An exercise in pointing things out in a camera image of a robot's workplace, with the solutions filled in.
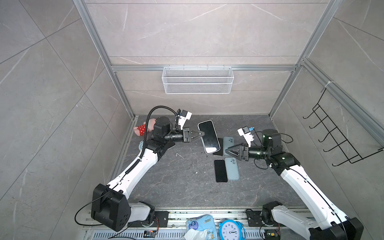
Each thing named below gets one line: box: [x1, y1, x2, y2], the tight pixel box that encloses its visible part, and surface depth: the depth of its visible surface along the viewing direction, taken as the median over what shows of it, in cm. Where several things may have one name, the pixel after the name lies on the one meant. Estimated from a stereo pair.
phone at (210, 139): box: [197, 119, 221, 155], surface depth 68 cm
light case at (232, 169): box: [225, 157, 240, 181], surface depth 92 cm
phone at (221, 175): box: [214, 159, 228, 183], surface depth 91 cm
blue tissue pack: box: [183, 214, 218, 240], surface depth 67 cm
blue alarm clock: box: [218, 219, 247, 240], surface depth 70 cm
